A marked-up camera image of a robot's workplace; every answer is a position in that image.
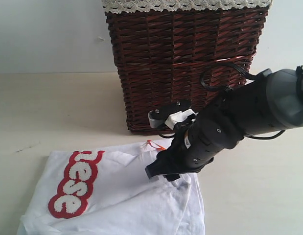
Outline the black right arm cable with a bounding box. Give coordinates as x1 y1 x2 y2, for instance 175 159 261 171
158 61 286 141

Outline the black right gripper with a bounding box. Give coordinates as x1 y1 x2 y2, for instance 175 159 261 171
145 122 214 182

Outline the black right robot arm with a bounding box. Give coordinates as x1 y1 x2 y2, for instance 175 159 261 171
145 62 303 182

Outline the dark brown wicker basket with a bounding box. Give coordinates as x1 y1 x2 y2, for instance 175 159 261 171
105 7 269 135

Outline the white lace crochet cloth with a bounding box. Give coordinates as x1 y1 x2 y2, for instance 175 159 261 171
102 0 272 14

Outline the orange clothing tag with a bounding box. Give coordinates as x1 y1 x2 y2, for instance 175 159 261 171
141 140 166 151

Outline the white t-shirt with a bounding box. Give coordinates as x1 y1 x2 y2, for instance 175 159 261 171
17 142 205 235

